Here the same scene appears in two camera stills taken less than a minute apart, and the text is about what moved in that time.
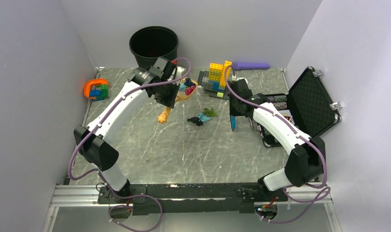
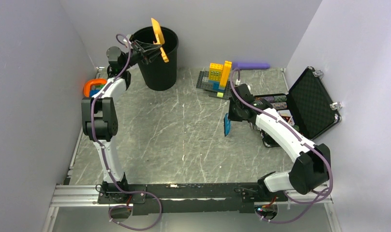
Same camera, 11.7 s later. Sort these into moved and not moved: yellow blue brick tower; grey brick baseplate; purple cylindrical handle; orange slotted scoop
Moved: orange slotted scoop
Not moved: grey brick baseplate; purple cylindrical handle; yellow blue brick tower
